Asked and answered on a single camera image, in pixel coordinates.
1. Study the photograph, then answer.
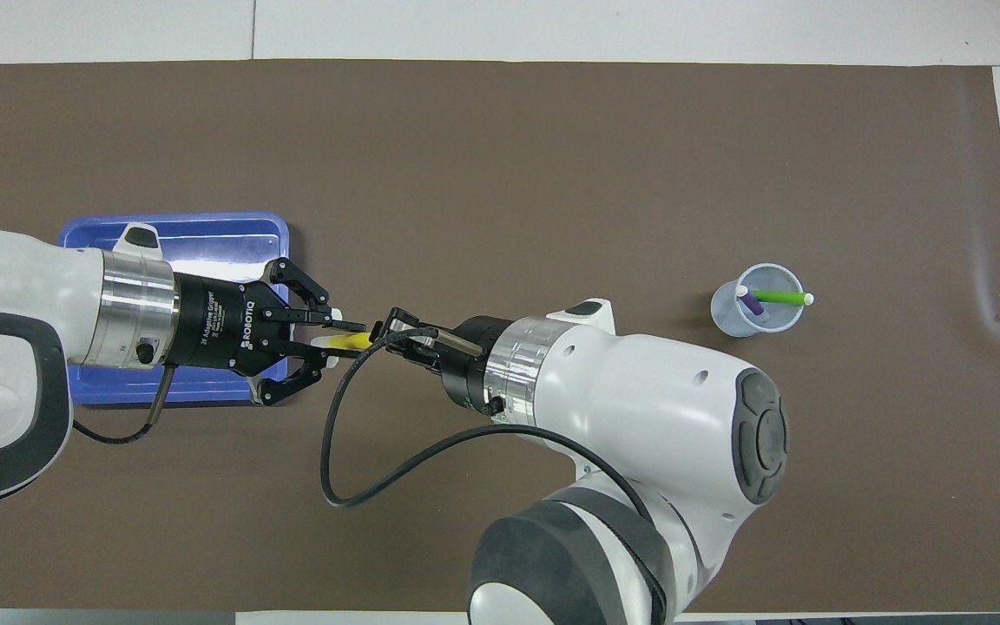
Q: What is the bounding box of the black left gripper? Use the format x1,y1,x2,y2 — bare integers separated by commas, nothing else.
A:
172,258,368,407

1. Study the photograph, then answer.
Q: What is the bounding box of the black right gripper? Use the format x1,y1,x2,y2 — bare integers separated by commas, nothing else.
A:
370,306,514,409

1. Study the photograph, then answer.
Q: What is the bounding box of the blue plastic tray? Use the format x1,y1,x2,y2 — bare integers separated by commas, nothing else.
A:
57,212,291,406

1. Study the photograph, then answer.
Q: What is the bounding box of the brown table mat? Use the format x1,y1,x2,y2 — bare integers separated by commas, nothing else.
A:
0,59,1000,613

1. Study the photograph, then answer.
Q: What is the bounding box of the translucent plastic cup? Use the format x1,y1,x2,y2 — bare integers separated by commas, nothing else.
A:
710,263,805,338

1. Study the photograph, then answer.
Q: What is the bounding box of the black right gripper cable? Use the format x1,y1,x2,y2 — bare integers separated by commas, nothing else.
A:
320,327,670,625

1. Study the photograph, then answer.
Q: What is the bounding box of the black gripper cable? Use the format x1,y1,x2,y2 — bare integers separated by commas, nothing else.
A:
320,327,670,625
73,365,178,445

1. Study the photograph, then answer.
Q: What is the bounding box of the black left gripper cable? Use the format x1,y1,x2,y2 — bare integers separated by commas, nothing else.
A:
73,365,178,445

